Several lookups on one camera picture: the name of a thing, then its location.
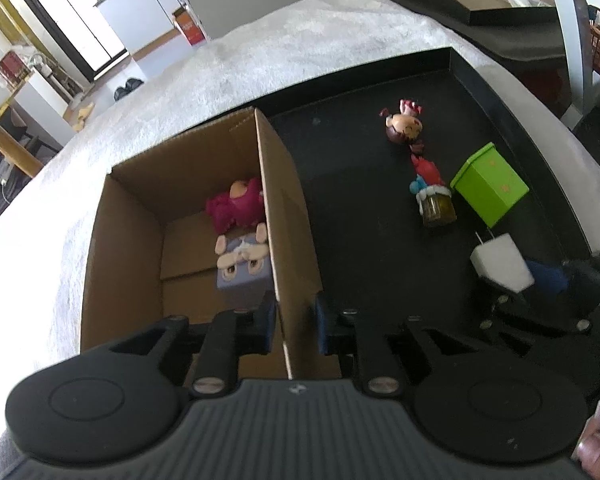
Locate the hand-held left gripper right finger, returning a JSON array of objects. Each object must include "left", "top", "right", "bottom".
[{"left": 314, "top": 291, "right": 487, "bottom": 397}]

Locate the white kitchen cabinet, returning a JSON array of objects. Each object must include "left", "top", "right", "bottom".
[{"left": 95, "top": 0, "right": 211, "bottom": 61}]

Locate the white charger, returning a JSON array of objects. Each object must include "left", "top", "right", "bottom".
[{"left": 470, "top": 231, "right": 535, "bottom": 295}]

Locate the white low cabinet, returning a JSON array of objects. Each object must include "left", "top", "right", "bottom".
[{"left": 12, "top": 67, "right": 78, "bottom": 131}]

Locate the black tray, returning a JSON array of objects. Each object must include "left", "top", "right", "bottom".
[{"left": 267, "top": 46, "right": 600, "bottom": 381}]

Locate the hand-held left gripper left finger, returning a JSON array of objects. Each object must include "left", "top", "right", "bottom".
[{"left": 107, "top": 291, "right": 280, "bottom": 395}]

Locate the black framed glass door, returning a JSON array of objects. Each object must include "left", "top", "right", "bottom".
[{"left": 7, "top": 0, "right": 128, "bottom": 81}]

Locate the green toy box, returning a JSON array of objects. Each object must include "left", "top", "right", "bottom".
[{"left": 450, "top": 142, "right": 530, "bottom": 228}]

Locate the round gold table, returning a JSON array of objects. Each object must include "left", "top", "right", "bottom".
[{"left": 0, "top": 85, "right": 46, "bottom": 181}]

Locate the pink dinosaur toy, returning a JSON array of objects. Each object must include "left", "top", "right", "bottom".
[{"left": 205, "top": 177, "right": 267, "bottom": 235}]

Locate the brown-haired doll figurine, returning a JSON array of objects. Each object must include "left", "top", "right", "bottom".
[{"left": 379, "top": 99, "right": 427, "bottom": 156}]

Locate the cube rabbit toy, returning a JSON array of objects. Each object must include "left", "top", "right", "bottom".
[{"left": 215, "top": 224, "right": 276, "bottom": 306}]

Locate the brown cardboard box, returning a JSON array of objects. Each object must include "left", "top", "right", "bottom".
[{"left": 80, "top": 106, "right": 343, "bottom": 381}]

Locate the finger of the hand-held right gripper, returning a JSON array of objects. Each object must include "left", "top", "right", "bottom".
[
  {"left": 524, "top": 255, "right": 600, "bottom": 313},
  {"left": 480, "top": 287, "right": 600, "bottom": 361}
]

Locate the grey desk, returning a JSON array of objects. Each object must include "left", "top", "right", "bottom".
[{"left": 547, "top": 0, "right": 598, "bottom": 121}]

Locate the small figurine with jar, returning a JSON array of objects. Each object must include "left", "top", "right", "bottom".
[{"left": 408, "top": 154, "right": 457, "bottom": 228}]

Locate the orange carton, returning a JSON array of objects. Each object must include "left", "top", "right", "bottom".
[{"left": 171, "top": 5, "right": 208, "bottom": 48}]

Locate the person's right hand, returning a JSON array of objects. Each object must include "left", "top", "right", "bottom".
[{"left": 572, "top": 400, "right": 600, "bottom": 480}]

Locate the yellow slipper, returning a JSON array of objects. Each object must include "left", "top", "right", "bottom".
[{"left": 70, "top": 102, "right": 97, "bottom": 131}]

